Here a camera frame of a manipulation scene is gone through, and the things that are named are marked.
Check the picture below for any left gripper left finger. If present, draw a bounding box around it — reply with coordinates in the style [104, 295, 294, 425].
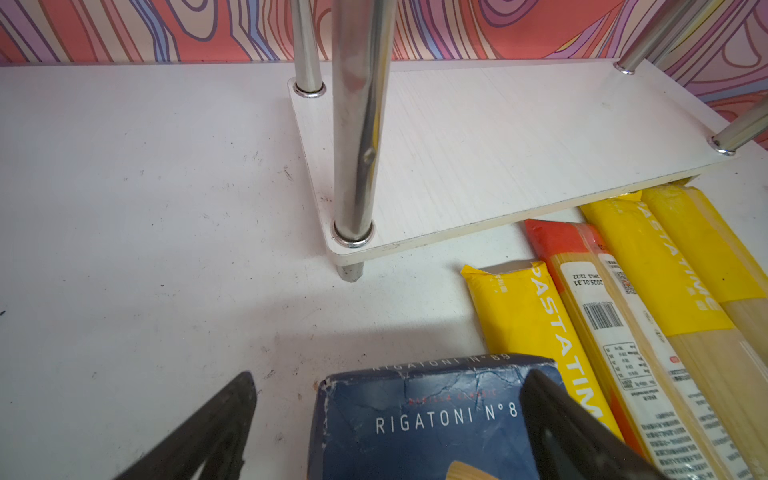
[118, 371, 257, 479]

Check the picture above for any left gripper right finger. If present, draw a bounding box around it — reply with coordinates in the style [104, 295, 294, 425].
[520, 370, 665, 480]

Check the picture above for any blue Barilla rigatoni box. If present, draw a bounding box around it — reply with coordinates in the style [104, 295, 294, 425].
[307, 354, 564, 479]

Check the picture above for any white two-tier shelf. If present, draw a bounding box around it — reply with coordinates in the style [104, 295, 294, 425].
[290, 1, 767, 282]

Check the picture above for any red spaghetti bag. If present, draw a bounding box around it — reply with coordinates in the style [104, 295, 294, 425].
[525, 219, 752, 479]

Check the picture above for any yellow Pastatime spaghetti bag left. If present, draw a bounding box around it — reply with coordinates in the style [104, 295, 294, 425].
[461, 261, 623, 438]

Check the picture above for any yellow pastatime spaghetti bag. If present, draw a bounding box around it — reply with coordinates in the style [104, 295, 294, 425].
[581, 198, 767, 479]
[461, 261, 623, 438]

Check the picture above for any yellow Pastatime spaghetti bag middle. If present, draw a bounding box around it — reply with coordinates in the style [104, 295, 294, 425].
[581, 198, 767, 479]

